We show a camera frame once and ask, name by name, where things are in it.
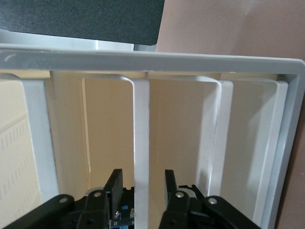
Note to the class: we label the white drawer cabinet housing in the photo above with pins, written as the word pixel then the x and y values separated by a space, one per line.
pixel 166 62

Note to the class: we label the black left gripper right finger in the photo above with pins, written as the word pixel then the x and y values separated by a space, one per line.
pixel 170 186

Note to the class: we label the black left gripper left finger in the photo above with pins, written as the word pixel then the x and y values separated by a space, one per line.
pixel 114 188

